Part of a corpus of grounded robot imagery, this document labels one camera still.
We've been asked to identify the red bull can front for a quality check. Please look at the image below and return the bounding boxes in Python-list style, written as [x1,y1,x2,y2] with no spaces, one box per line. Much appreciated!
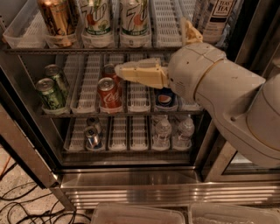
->
[84,126,102,151]

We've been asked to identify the clear plastic bin left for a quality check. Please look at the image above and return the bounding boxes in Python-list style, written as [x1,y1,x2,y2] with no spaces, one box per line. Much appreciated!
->
[90,203,186,224]

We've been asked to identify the clear plastic bin right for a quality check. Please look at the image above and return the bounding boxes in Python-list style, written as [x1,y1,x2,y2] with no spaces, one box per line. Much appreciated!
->
[188,203,280,224]

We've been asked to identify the red bull can rear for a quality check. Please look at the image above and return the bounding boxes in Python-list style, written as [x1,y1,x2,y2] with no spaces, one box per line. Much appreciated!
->
[87,116,102,134]

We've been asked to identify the red coca-cola can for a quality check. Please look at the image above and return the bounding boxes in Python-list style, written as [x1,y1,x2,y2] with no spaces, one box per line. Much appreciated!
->
[97,77,122,109]
[101,63,123,95]

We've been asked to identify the water bottle left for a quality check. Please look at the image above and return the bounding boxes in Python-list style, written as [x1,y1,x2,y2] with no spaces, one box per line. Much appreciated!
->
[152,119,172,151]

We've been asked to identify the clear plastic bin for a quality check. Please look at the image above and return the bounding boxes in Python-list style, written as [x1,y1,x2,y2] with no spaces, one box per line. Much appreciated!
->
[188,203,280,224]
[90,203,186,224]

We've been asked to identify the red bull can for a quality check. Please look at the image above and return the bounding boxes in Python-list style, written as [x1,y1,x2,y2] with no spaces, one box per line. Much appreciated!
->
[87,116,102,134]
[84,126,102,151]

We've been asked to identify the green can front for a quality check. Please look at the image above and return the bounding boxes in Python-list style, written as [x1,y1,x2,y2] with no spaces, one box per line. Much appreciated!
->
[36,78,66,110]

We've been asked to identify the green can rear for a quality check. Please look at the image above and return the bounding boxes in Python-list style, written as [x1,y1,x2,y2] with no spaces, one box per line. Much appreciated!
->
[45,64,69,99]

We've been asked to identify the orange floor cable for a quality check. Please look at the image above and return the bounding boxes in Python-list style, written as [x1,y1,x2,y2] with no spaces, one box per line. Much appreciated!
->
[0,155,12,178]

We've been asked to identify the gold drink can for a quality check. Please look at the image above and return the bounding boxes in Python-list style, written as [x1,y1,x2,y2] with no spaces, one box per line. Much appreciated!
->
[37,0,75,47]

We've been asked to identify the water bottle right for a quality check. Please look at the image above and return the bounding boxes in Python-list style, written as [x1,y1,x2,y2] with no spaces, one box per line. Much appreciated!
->
[172,116,195,151]

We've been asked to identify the red coca-cola can rear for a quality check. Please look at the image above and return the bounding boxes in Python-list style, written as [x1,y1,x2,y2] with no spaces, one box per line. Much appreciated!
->
[101,63,123,95]

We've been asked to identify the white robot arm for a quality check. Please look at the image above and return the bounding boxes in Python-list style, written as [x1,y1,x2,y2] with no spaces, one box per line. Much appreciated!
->
[115,18,280,168]

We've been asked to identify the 7up can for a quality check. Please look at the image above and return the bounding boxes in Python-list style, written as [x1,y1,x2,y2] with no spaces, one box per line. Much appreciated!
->
[120,0,149,37]
[79,0,111,36]

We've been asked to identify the white tea bottle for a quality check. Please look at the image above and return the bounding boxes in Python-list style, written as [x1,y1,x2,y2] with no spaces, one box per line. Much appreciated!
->
[192,0,235,44]

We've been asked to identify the water bottle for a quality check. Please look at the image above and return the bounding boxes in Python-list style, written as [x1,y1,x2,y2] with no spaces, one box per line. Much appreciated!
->
[172,116,195,151]
[152,119,172,151]

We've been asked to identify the green can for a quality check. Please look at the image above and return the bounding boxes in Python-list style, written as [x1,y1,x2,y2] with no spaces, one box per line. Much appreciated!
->
[36,78,66,110]
[45,64,69,99]

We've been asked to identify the red coca-cola can front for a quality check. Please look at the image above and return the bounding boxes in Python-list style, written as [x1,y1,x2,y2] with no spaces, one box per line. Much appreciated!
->
[97,77,122,109]

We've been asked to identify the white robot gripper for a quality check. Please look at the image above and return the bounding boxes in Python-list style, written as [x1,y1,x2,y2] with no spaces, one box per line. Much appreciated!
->
[115,17,226,102]

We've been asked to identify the steel fridge cabinet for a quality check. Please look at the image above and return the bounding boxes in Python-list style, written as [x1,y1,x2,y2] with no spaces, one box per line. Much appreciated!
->
[0,0,280,210]

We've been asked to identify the black floor cables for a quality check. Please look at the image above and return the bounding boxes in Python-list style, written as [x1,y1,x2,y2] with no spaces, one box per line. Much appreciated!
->
[0,162,92,224]

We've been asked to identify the blue pepsi can front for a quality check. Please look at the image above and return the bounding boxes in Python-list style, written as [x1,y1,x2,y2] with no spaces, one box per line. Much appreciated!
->
[155,87,175,107]

